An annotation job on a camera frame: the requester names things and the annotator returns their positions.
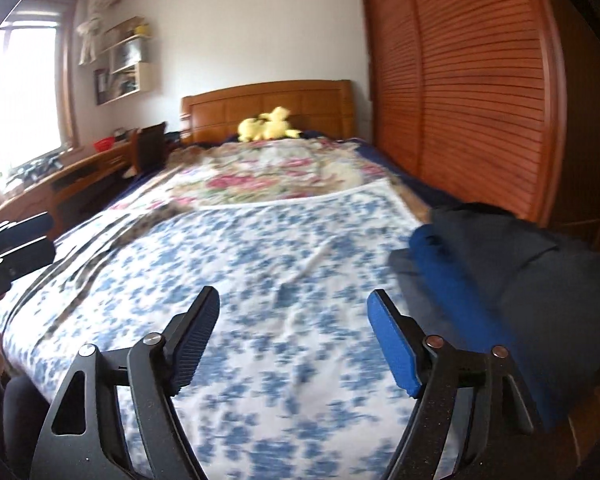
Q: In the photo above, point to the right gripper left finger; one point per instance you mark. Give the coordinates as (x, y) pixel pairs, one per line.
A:
(107, 396)

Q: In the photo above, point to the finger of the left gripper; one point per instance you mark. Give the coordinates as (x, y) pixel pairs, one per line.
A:
(14, 234)
(25, 259)

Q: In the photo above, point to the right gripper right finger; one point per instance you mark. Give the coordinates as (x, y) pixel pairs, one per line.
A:
(477, 399)

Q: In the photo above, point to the black double-breasted coat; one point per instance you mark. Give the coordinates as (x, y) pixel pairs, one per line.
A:
(543, 287)

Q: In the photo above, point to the wooden desk cabinet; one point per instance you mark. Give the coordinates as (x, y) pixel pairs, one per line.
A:
(75, 193)

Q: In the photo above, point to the folded navy blue garment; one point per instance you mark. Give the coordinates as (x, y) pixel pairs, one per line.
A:
(472, 326)

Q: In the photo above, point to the folded grey garment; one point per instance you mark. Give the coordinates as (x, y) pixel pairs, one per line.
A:
(419, 300)

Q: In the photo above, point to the red bowl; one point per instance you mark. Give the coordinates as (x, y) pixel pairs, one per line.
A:
(104, 144)

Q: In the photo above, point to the blue floral bed sheet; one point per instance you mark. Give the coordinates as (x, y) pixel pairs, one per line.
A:
(293, 383)

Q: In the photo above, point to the window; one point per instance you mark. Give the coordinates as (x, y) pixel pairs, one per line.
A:
(36, 106)

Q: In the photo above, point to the dark wooden chair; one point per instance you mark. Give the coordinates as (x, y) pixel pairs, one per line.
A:
(148, 148)

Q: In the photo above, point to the pink floral quilt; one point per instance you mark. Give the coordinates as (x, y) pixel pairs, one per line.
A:
(236, 173)

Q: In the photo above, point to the tied white curtain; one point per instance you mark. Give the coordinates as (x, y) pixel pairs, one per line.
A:
(91, 30)

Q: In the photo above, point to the yellow plush toy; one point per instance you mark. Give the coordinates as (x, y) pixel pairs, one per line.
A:
(267, 126)

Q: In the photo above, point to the wooden headboard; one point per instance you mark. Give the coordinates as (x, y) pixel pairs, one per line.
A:
(325, 106)

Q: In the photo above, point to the wooden louvered wardrobe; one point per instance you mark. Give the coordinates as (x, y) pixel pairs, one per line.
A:
(493, 101)

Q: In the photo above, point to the white wall shelf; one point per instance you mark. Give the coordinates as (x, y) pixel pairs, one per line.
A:
(123, 65)

